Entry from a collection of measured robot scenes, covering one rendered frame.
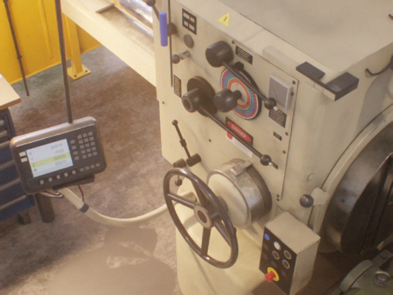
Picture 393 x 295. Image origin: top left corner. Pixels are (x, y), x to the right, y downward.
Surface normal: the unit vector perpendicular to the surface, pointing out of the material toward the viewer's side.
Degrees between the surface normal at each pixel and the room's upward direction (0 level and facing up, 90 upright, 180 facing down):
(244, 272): 0
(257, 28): 45
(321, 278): 0
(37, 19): 90
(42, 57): 90
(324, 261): 0
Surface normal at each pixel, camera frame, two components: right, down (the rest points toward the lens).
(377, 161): -0.41, -0.38
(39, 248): 0.00, -0.72
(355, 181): -0.60, -0.11
